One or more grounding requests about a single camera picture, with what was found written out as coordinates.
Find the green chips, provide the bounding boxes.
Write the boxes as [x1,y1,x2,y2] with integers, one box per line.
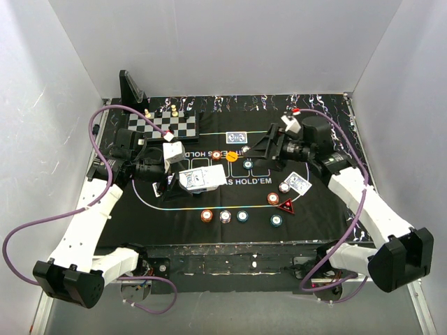
[270,214,283,228]
[243,159,254,170]

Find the black triangular stand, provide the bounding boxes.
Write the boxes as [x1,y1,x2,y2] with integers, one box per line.
[119,70,149,114]

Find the orange chips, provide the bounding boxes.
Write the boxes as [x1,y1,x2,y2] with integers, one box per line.
[211,151,223,161]
[267,193,279,205]

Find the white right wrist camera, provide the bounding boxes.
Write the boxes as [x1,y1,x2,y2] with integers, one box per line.
[281,113,301,135]

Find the green blue chip stack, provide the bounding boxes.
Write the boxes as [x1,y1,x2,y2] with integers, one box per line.
[237,210,249,223]

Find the black white chessboard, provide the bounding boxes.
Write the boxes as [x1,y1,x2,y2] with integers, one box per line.
[127,111,200,142]

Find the red black triangular all-in marker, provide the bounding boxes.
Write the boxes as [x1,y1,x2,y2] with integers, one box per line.
[277,198,295,214]

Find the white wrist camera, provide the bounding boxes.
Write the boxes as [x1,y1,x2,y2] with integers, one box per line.
[163,141,186,169]
[281,113,301,135]

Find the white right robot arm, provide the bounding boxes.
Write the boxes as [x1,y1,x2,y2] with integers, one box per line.
[244,110,434,292]

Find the card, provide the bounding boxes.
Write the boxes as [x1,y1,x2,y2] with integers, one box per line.
[284,172,312,196]
[226,132,248,144]

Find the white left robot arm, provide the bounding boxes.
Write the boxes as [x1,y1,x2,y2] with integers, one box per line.
[33,129,186,308]

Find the yellow big blind button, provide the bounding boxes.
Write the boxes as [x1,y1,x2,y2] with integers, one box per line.
[226,151,239,163]

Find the blue playing card box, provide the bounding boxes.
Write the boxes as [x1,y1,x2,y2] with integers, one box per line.
[179,165,227,193]

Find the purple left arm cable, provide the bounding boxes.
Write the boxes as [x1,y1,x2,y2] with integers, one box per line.
[2,105,175,287]

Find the orange red chip stack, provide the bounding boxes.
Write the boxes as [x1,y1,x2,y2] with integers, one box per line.
[200,209,213,223]

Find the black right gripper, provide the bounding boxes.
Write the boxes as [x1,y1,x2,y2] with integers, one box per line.
[242,124,314,172]

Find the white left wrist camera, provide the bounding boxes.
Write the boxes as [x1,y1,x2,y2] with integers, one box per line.
[163,141,186,169]

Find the black marbled table cover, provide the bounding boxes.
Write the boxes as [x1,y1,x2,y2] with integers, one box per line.
[94,93,395,244]

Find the black poker table mat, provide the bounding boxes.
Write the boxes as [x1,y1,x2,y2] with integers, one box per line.
[99,107,353,244]

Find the pink blue chip stack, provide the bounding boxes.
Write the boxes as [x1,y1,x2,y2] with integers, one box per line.
[219,210,232,224]

